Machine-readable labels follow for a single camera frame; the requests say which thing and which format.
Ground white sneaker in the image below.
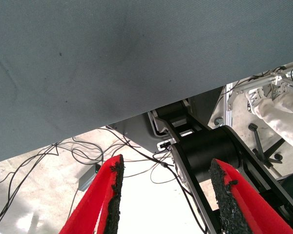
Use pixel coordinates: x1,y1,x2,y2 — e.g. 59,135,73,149
245,87,266,115

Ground black floor cable with connector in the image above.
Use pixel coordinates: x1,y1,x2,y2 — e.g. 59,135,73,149
106,126,208,234

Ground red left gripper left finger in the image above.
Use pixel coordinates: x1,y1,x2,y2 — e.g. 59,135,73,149
59,154,125,234

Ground person leg in white trousers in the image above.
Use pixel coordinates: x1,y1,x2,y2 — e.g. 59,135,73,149
252,90,293,160

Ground white connector socket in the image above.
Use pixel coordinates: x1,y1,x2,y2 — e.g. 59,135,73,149
157,139,174,152

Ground small grey electronics box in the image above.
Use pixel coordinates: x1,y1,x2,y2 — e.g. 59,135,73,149
77,163,101,192

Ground black chair base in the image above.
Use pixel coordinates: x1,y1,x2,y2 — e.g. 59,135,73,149
248,123,285,169

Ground aluminium profile frame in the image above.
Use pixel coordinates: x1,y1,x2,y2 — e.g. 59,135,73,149
222,65,293,129

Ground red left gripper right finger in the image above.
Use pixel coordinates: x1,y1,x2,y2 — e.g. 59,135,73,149
209,158,293,234

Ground dark grey table cloth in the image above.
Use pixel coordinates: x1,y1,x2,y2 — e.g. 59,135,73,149
0,0,293,165

